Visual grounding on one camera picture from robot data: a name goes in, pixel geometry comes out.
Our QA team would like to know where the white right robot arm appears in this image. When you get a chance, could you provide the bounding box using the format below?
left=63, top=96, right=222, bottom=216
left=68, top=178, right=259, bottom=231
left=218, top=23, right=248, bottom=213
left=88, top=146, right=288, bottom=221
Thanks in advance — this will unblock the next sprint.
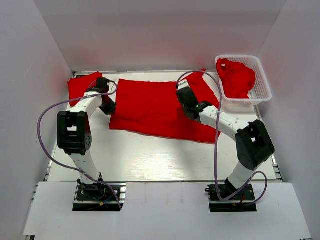
left=181, top=100, right=275, bottom=200

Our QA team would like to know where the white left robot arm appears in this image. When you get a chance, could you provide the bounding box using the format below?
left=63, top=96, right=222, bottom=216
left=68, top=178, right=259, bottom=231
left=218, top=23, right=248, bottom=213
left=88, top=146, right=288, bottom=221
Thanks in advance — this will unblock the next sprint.
left=57, top=93, right=117, bottom=200

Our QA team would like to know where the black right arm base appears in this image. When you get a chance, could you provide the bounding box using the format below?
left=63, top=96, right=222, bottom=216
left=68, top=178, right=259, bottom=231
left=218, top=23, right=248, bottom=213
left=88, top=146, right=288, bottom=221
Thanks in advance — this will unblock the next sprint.
left=204, top=180, right=257, bottom=213

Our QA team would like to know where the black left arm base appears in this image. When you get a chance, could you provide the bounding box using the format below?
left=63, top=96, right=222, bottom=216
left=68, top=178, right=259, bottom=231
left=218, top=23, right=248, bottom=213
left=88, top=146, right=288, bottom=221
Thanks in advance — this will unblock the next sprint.
left=72, top=179, right=126, bottom=212

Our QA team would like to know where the folded red t-shirt stack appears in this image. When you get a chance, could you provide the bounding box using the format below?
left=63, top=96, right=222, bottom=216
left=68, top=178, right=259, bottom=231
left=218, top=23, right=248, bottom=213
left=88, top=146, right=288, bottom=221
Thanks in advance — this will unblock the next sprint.
left=68, top=71, right=103, bottom=100

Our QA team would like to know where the crumpled red t-shirt in basket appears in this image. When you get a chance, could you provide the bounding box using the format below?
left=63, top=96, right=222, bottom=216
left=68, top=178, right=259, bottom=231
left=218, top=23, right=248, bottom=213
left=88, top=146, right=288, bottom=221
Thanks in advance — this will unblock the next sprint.
left=216, top=58, right=256, bottom=99

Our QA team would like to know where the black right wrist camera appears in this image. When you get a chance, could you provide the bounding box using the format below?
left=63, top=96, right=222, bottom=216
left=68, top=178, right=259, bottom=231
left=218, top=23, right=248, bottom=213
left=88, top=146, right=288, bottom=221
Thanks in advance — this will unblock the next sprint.
left=176, top=86, right=199, bottom=111

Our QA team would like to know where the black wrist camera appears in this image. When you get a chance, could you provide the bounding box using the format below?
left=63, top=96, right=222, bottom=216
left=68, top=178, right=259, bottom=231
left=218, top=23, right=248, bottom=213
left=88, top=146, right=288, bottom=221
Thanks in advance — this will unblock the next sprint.
left=85, top=77, right=111, bottom=93
left=176, top=86, right=199, bottom=111

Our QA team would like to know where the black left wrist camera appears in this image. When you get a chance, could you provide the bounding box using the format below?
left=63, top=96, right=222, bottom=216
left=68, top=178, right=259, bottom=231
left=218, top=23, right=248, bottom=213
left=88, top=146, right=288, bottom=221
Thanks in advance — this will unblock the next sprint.
left=85, top=77, right=111, bottom=93

